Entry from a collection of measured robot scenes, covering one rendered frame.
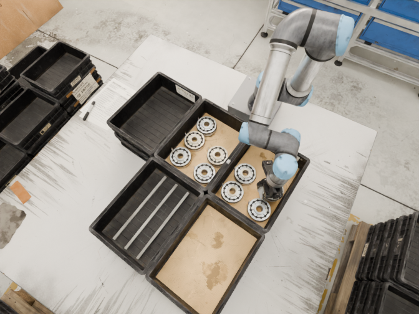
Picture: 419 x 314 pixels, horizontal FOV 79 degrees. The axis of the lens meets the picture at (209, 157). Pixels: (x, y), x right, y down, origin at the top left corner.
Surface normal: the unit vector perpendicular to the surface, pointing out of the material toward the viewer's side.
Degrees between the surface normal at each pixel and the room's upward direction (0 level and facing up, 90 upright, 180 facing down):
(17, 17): 72
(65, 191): 0
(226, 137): 0
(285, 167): 0
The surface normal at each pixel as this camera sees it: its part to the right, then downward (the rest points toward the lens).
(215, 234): 0.00, -0.41
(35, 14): 0.82, 0.32
